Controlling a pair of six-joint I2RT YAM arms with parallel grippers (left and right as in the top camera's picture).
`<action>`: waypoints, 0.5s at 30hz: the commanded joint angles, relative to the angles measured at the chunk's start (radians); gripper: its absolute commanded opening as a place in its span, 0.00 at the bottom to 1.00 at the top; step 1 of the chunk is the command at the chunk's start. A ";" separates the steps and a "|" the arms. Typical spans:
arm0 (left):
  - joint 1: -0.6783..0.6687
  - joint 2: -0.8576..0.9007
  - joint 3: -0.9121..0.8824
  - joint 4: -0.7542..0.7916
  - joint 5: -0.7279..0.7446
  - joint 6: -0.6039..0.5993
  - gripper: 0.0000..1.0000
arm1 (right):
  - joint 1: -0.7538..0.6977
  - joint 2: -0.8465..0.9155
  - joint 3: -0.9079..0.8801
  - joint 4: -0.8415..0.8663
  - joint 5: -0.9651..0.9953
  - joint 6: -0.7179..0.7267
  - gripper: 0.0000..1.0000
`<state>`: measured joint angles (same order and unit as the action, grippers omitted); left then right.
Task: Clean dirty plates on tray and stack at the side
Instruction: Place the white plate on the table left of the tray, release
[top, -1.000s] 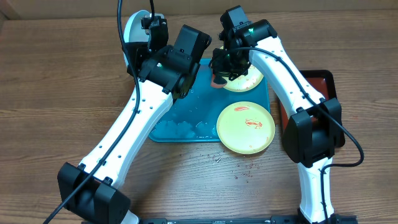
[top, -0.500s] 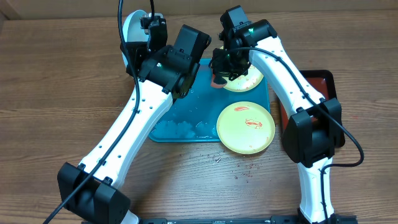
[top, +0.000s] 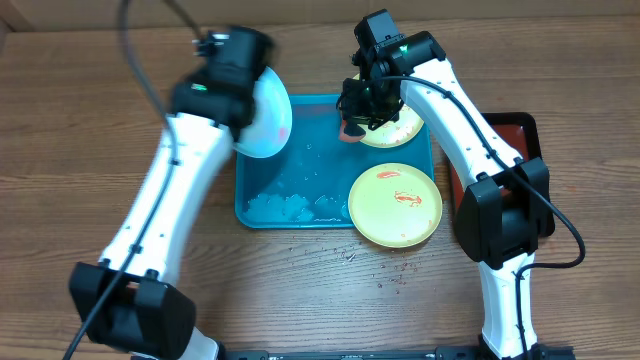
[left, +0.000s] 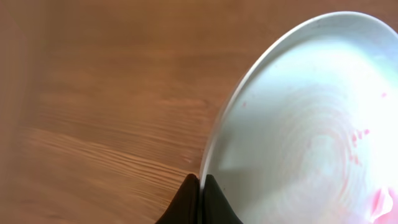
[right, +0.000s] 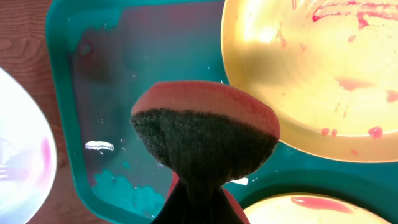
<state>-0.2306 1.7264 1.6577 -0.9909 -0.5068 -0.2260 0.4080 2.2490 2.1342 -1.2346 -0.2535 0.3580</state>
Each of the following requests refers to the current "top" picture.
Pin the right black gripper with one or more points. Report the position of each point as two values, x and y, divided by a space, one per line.
368 111

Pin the red black sponge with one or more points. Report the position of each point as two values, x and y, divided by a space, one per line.
351 132

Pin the yellow-green plate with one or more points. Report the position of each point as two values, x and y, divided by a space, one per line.
405 127
395 205

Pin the light blue plate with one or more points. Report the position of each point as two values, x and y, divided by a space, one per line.
271 126

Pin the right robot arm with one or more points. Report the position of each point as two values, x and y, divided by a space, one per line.
505 207

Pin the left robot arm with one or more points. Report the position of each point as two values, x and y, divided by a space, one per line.
234 103

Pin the teal plastic tray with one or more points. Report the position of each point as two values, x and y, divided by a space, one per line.
307 184

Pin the black red lacquer tray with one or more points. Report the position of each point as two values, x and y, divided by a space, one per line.
519 130

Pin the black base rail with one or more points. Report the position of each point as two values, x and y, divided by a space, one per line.
439 353

